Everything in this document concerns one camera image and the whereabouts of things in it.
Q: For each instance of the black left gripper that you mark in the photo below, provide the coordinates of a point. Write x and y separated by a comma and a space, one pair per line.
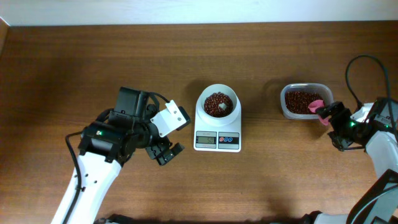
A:
155, 153

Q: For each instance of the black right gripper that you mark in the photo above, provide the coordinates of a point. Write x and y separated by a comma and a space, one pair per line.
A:
333, 113

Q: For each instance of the pink plastic measuring scoop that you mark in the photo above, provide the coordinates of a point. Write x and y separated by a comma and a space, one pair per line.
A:
313, 106

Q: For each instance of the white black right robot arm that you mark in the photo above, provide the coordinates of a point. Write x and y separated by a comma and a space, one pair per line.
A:
373, 128

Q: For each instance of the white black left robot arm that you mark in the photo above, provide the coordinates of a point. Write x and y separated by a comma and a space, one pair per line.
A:
90, 181

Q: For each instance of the white digital kitchen scale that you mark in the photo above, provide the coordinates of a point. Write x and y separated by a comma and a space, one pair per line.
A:
218, 134

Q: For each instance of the red beans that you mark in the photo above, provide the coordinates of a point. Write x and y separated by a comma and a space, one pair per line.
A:
297, 102

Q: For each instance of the clear plastic bean container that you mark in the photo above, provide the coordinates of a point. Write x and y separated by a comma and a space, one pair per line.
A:
321, 89

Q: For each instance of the white round bowl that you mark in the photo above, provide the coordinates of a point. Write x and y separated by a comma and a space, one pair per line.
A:
217, 101

